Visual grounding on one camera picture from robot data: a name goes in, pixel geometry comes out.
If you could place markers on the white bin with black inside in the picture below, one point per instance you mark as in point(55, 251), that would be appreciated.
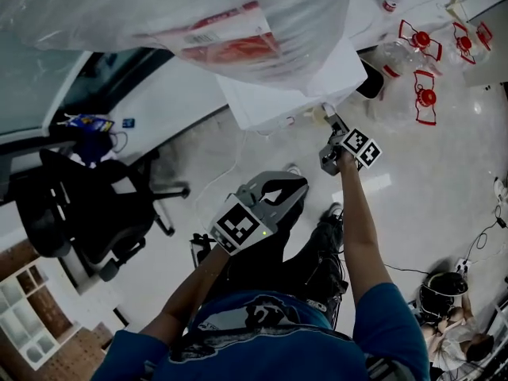
point(369, 81)

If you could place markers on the white box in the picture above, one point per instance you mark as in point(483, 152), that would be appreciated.
point(317, 89)

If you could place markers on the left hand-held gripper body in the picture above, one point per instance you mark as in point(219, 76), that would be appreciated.
point(242, 224)

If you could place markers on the white power strip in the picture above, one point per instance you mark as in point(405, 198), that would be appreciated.
point(463, 265)

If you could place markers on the large clear plastic bag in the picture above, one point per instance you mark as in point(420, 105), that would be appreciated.
point(158, 10)

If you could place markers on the person's black trousers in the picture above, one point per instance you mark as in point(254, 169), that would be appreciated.
point(313, 252)

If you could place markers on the person's left forearm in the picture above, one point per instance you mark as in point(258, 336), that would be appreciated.
point(190, 288)

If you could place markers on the person's black shoe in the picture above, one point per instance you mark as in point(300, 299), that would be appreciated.
point(331, 211)

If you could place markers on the person's right forearm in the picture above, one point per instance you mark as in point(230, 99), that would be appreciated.
point(357, 220)

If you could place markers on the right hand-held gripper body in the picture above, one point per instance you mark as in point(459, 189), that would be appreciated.
point(363, 147)

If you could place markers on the blue snack packet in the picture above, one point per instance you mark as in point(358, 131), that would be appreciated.
point(89, 122)

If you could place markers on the small blue card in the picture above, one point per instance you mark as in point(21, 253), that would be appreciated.
point(128, 122)

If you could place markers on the white shoe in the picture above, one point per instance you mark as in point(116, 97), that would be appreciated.
point(502, 189)

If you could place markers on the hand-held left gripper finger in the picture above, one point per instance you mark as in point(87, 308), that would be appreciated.
point(283, 177)
point(291, 205)

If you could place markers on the wooden shelf unit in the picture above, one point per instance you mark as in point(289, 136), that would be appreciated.
point(35, 312)

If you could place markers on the black office chair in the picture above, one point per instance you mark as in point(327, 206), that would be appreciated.
point(99, 208)

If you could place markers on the clear bottle with red label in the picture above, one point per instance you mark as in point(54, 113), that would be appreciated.
point(393, 60)

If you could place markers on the person's blue shirt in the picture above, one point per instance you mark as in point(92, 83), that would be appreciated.
point(270, 351)

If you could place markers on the white desk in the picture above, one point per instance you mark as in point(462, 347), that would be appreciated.
point(170, 105)

